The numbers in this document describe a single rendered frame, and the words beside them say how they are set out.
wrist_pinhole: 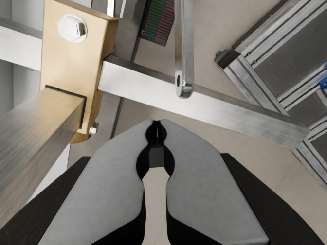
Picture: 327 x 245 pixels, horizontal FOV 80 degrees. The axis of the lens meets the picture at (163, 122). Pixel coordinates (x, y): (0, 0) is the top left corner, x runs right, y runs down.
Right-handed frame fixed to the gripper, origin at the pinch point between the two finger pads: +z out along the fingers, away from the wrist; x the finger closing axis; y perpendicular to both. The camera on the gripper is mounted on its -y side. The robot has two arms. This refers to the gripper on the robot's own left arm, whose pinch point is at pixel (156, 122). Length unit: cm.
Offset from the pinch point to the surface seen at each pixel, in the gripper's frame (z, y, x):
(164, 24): 23.8, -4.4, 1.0
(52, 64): 7.2, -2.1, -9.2
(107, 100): 24.0, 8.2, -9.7
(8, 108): 30.3, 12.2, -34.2
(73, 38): 6.1, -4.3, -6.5
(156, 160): 82, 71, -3
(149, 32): 23.8, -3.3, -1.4
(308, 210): 94, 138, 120
